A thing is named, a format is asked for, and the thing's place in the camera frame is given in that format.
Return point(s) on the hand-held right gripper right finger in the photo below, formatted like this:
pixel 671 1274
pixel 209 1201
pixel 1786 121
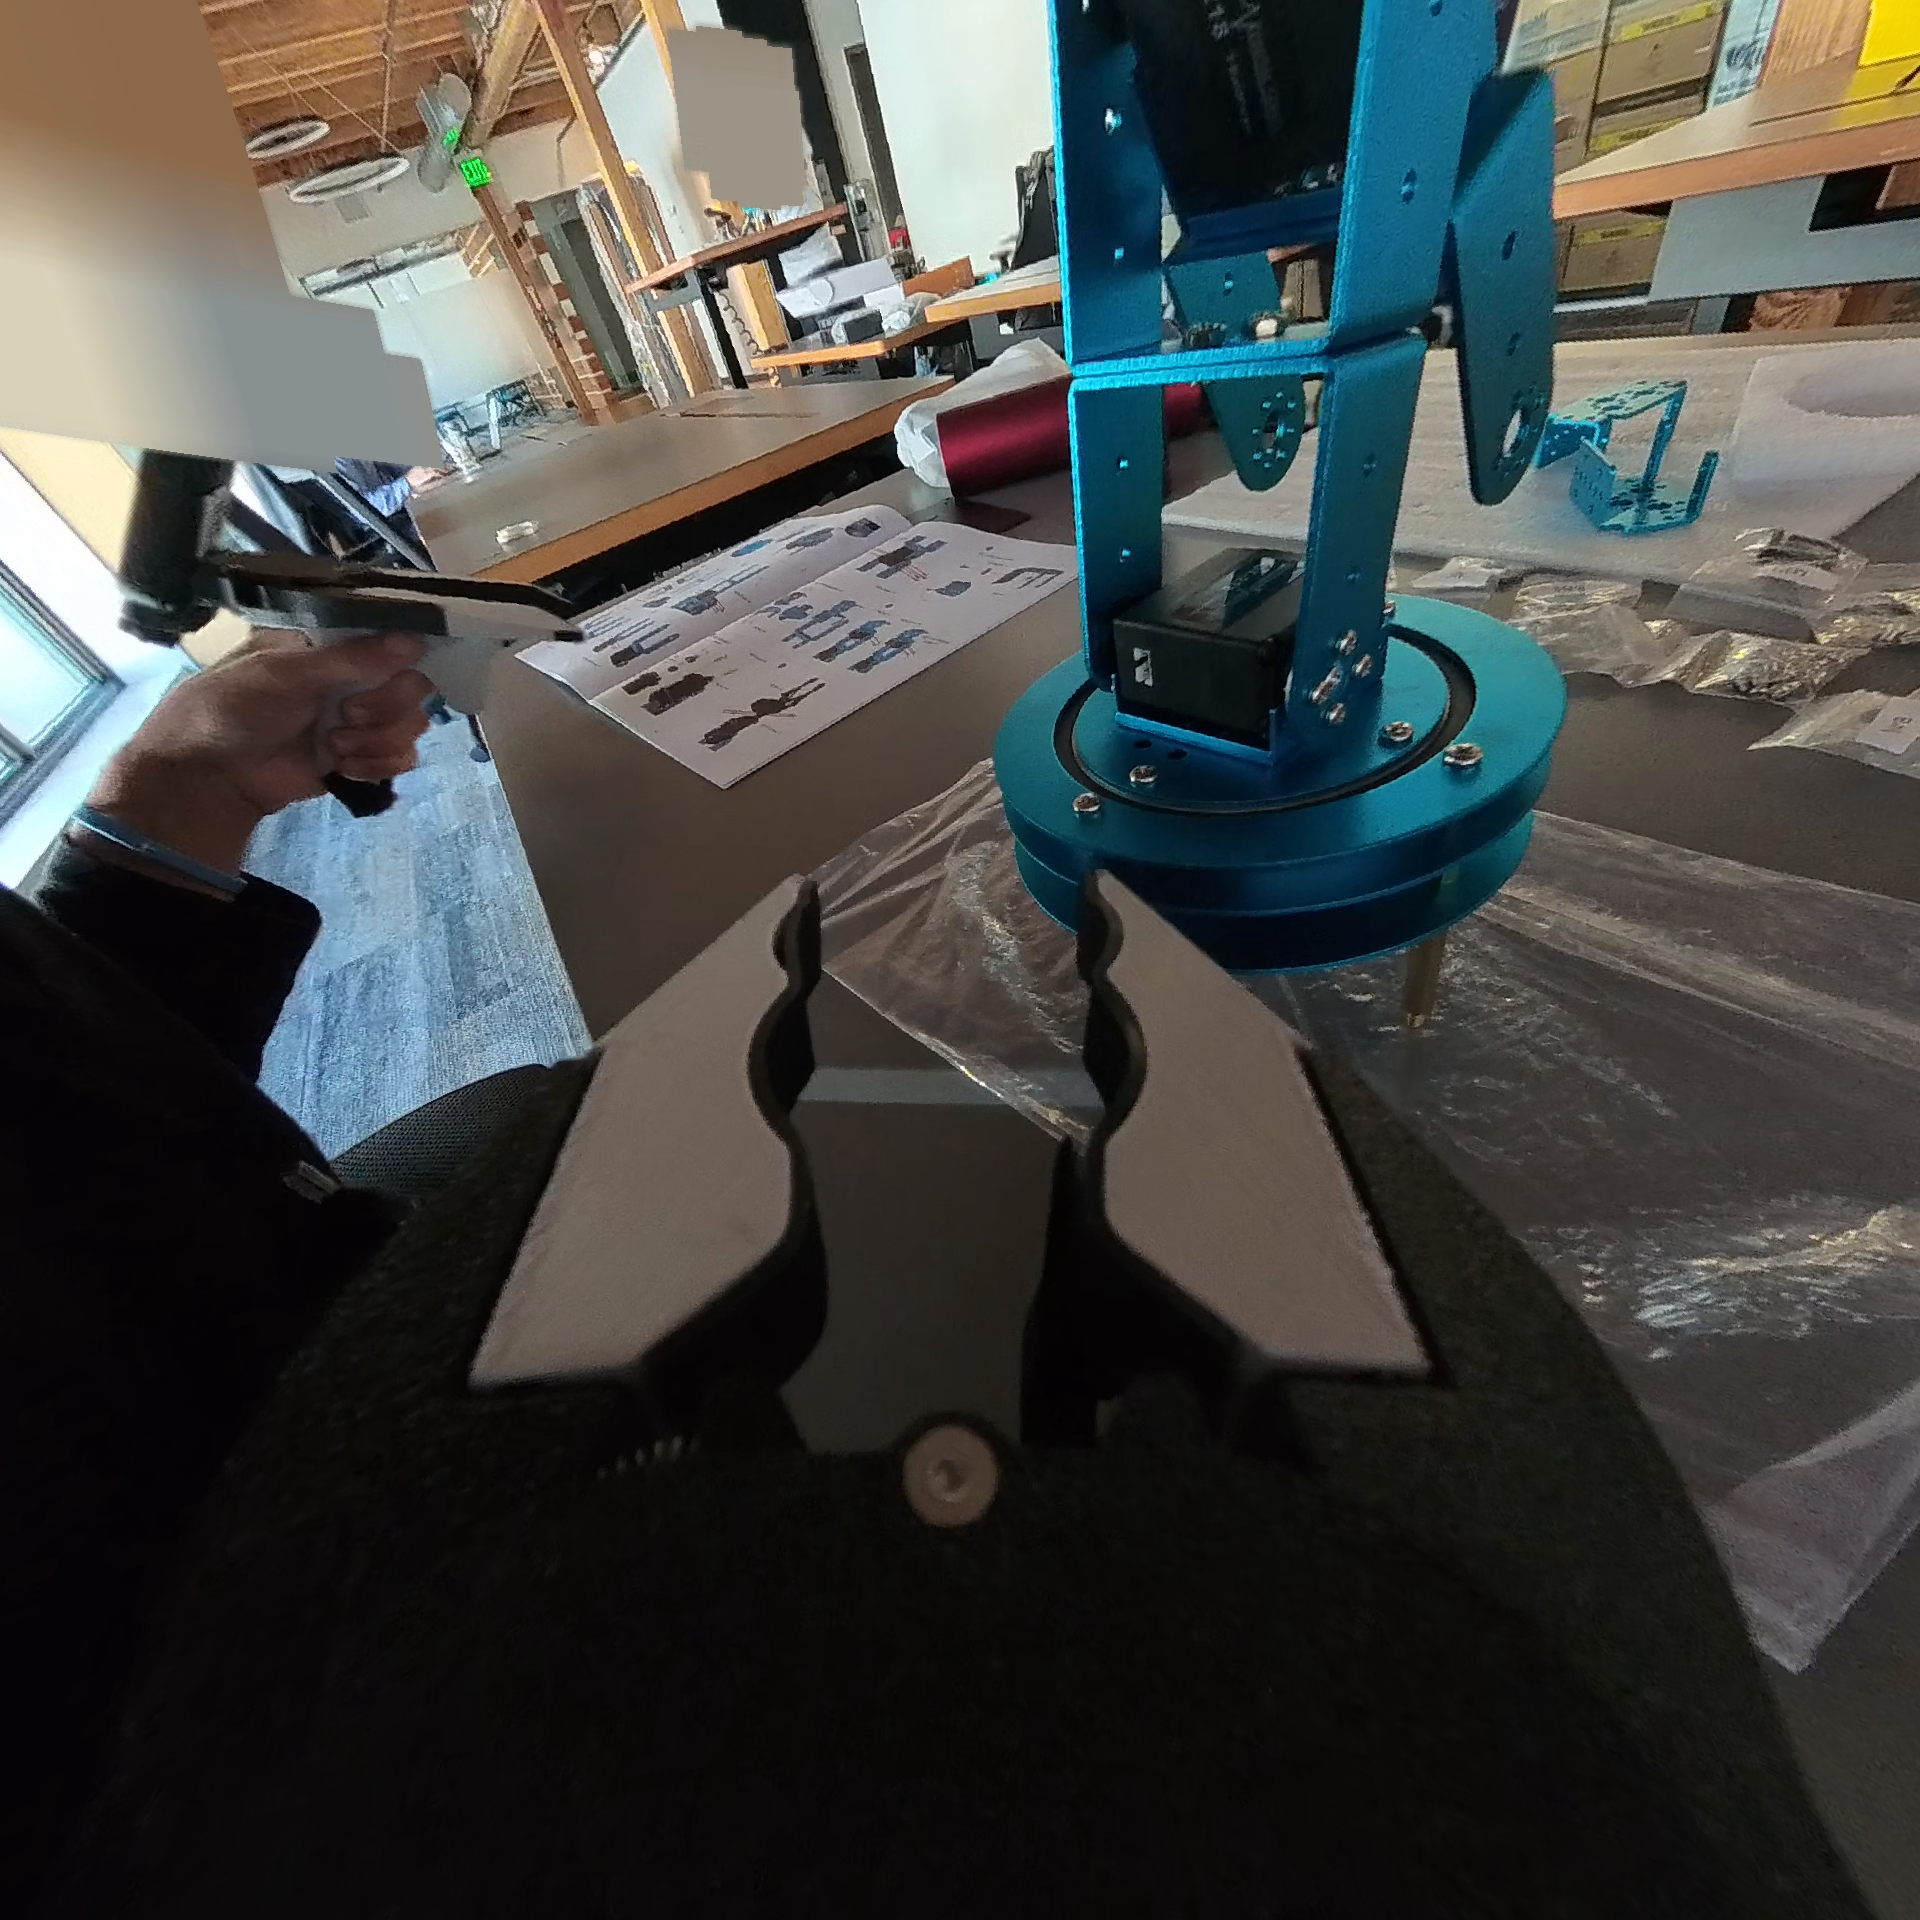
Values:
pixel 1261 1215

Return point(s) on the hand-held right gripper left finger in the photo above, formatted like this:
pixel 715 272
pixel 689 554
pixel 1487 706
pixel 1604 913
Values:
pixel 662 1184

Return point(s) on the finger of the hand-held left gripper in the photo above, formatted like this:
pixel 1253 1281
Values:
pixel 377 582
pixel 452 617

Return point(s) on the blue toy robot arm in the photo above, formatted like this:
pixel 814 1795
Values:
pixel 1276 840

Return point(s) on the person's left forearm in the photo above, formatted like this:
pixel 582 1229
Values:
pixel 165 961

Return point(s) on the wooden office desk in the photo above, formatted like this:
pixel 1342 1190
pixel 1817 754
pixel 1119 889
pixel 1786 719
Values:
pixel 675 464

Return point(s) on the person's left hand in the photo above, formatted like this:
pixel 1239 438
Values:
pixel 226 735

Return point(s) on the black office chair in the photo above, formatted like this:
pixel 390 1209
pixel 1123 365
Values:
pixel 452 1125

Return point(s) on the blue wristband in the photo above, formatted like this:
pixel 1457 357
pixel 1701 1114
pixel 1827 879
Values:
pixel 150 856

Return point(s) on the open instruction booklet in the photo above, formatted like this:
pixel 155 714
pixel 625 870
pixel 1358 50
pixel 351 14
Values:
pixel 780 629

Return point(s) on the large clear plastic bag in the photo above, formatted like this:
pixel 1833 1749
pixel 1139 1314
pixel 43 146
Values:
pixel 1651 1125

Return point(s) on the person's black clothed torso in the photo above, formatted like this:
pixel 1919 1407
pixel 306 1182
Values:
pixel 121 1349

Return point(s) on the red metal tube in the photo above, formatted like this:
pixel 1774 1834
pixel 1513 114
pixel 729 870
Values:
pixel 1005 442

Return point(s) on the pile of small hardware bags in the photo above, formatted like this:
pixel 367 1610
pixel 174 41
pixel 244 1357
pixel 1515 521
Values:
pixel 1740 662

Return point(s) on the white foam sheet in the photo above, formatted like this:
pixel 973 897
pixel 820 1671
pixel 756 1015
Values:
pixel 1771 525

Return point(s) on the white foam block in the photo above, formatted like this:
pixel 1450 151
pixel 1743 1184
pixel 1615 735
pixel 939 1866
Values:
pixel 1830 450

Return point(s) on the stack of cardboard boxes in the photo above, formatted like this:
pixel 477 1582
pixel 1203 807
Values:
pixel 1651 61

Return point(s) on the blue metal bracket assembly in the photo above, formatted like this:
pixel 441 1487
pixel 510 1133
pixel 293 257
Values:
pixel 1628 495

